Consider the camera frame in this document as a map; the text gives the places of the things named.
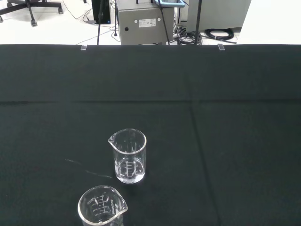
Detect pale grey cupboard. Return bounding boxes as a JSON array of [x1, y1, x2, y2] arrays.
[[187, 0, 252, 32]]

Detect blue plastic bin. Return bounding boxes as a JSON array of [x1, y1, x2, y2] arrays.
[[154, 0, 186, 8]]

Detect black tripod leg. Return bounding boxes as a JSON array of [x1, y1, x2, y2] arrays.
[[96, 0, 105, 45], [194, 0, 203, 45]]

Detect black computer tower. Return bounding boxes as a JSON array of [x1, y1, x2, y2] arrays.
[[91, 0, 111, 24]]

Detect grey metal cabinet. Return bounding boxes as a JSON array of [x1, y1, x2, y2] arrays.
[[117, 0, 175, 46]]

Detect black cable bundle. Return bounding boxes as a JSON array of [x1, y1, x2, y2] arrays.
[[173, 24, 203, 46]]

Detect black bench cloth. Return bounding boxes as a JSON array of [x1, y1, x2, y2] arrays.
[[0, 44, 301, 226]]

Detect black office chair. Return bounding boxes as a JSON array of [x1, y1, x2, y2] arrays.
[[0, 0, 64, 27]]

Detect black looped hose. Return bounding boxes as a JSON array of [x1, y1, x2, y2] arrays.
[[204, 28, 237, 44]]

